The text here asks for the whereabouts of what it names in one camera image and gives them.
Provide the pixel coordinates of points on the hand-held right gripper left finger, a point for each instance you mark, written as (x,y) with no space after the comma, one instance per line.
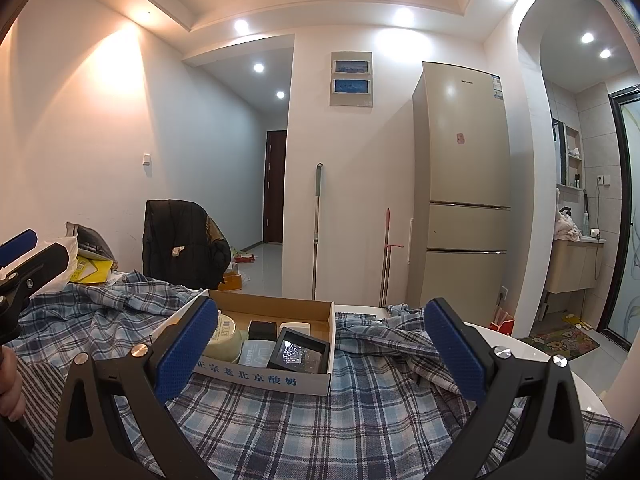
(187,350)

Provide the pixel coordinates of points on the chair with black jacket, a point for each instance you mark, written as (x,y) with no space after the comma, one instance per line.
(175,230)

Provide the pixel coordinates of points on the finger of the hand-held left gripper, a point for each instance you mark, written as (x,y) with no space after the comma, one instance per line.
(40,270)
(17,247)

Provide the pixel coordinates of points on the beige refrigerator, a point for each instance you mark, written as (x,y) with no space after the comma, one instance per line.
(460,170)

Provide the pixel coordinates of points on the white plastic bag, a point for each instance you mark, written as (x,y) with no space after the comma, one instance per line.
(57,282)

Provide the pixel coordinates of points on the blue plaid shirt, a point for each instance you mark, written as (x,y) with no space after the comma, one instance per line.
(300,435)

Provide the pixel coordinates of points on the grey bag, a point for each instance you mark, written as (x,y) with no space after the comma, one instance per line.
(95,240)

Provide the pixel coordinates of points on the person's left hand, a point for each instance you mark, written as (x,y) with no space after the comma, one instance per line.
(11,390)

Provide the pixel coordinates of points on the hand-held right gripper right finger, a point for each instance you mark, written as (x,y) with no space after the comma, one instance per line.
(455,350)

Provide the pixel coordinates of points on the small white box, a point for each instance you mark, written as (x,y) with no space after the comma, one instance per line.
(295,327)

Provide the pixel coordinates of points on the small black box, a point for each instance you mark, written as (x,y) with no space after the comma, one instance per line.
(262,331)

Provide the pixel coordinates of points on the wall niche shelf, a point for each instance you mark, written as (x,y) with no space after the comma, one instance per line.
(574,155)

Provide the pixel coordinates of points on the black frame glass door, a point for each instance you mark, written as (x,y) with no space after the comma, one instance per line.
(631,210)

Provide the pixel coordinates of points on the grey electrical panel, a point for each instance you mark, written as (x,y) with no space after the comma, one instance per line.
(351,80)

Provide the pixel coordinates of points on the white wall socket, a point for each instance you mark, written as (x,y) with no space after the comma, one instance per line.
(603,179)

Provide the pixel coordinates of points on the dark red door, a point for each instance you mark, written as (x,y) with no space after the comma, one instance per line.
(276,185)

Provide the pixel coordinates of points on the beige round container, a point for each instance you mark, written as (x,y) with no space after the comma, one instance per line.
(227,345)

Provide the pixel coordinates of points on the red flat package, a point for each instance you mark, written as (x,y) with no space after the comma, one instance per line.
(244,258)

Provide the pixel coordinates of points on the orange cardboard box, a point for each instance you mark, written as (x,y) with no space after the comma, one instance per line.
(230,281)

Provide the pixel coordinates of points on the pink cloth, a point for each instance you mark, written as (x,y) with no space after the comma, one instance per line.
(567,227)

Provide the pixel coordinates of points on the yellow box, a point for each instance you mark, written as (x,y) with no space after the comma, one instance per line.
(92,271)

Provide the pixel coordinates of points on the beige vanity cabinet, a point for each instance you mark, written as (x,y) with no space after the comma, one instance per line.
(575,265)

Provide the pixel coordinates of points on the red carton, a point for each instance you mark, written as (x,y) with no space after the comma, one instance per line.
(502,322)

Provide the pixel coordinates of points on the black clear window display box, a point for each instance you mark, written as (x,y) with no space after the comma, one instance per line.
(297,352)

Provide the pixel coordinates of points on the patterned bathroom mat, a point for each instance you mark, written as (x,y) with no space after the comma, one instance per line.
(560,342)

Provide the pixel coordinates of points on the brown chair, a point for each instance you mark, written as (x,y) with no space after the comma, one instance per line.
(216,230)

